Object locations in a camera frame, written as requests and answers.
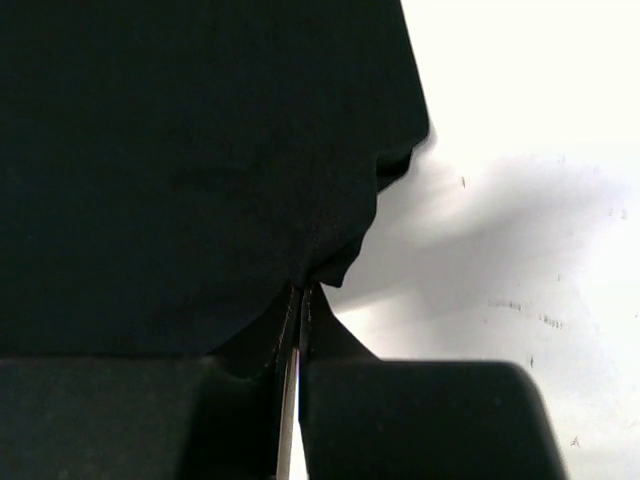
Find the black t shirt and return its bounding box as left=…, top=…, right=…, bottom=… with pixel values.
left=1, top=1, right=429, bottom=355

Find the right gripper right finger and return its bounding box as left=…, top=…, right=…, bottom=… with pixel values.
left=297, top=282, right=569, bottom=480

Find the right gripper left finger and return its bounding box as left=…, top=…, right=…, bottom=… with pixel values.
left=0, top=282, right=301, bottom=480

